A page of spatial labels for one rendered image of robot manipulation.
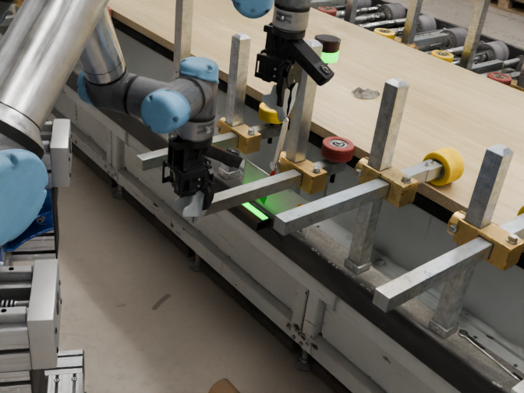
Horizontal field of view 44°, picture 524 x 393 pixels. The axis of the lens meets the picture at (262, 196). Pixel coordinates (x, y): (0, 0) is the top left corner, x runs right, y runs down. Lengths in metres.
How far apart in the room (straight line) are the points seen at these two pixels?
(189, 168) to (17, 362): 0.55
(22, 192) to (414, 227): 1.12
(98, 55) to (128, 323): 1.40
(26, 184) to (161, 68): 1.72
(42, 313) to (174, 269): 1.73
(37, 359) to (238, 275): 1.46
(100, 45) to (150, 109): 0.13
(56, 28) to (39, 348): 0.42
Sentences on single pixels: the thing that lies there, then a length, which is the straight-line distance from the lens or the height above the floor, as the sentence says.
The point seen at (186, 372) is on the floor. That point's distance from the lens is 2.22.
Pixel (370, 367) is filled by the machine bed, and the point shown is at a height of 0.21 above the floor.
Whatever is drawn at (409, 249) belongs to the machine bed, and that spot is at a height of 0.68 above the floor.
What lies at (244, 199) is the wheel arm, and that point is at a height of 0.84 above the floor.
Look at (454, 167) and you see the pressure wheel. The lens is 1.52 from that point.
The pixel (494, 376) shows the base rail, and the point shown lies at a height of 0.70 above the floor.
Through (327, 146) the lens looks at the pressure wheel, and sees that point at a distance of 1.61.
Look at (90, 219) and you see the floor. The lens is 2.93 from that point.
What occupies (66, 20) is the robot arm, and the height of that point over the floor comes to 1.36.
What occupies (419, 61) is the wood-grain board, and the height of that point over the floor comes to 0.90.
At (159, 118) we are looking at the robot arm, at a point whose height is 1.12.
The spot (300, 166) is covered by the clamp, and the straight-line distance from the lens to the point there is 1.58.
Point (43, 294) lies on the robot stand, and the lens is 0.96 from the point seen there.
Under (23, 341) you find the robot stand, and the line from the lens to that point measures 0.95.
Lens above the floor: 1.60
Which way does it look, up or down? 30 degrees down
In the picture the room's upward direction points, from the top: 7 degrees clockwise
